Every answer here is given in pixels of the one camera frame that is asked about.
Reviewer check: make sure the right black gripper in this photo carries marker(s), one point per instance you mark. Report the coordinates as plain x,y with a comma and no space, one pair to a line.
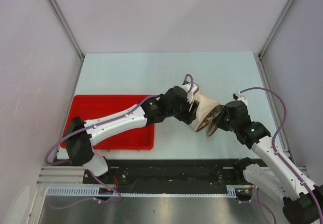
218,120

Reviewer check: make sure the right aluminium corner post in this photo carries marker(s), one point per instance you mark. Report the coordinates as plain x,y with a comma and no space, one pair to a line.
276,27

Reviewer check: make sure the beige mesh laundry bag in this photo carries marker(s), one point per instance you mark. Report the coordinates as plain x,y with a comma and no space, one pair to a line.
206,105

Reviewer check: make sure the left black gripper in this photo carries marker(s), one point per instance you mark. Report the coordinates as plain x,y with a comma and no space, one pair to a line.
187,117

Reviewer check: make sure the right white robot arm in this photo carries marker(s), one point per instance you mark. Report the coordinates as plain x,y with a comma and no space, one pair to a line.
299,196

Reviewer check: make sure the white slotted cable duct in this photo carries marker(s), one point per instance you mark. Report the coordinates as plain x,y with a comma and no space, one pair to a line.
97,191

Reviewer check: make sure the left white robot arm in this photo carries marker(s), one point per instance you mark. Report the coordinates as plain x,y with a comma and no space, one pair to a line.
81,136

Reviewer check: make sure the brown bra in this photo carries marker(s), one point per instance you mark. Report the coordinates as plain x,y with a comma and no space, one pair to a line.
209,117

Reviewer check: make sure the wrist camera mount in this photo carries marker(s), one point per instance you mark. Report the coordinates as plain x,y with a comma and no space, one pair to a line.
238,96
191,89

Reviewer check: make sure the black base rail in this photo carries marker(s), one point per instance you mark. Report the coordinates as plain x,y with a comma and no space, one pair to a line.
217,172

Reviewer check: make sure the aluminium corner post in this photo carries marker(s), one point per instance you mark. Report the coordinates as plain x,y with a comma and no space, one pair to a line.
276,27
66,28

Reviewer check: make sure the left aluminium corner post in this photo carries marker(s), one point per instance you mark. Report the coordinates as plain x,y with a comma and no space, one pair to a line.
66,28

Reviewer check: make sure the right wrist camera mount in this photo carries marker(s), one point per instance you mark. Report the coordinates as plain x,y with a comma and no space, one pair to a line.
238,96

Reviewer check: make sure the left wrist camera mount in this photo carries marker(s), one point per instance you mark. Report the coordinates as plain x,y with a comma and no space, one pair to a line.
191,89

